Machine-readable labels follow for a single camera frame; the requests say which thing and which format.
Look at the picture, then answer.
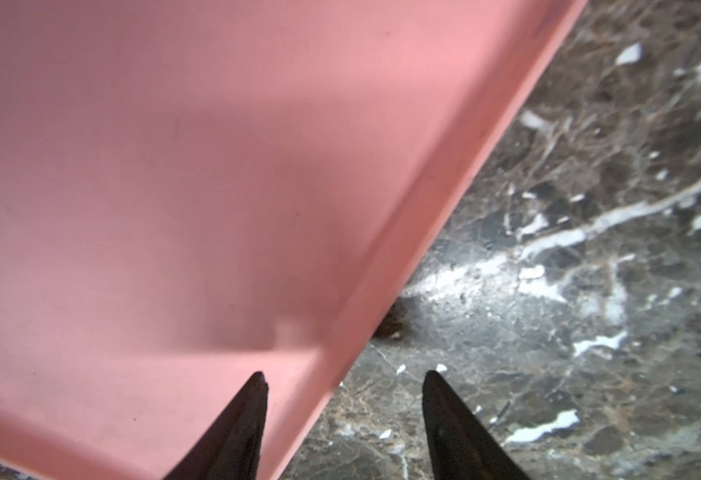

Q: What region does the pink square tray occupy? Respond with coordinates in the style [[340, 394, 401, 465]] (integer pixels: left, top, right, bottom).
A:
[[0, 1, 584, 479]]

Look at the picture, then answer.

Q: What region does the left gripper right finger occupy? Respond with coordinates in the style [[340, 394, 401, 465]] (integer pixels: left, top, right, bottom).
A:
[[422, 370, 529, 480]]

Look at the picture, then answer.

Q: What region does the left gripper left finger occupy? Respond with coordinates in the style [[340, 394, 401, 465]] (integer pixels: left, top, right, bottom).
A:
[[166, 371, 268, 480]]

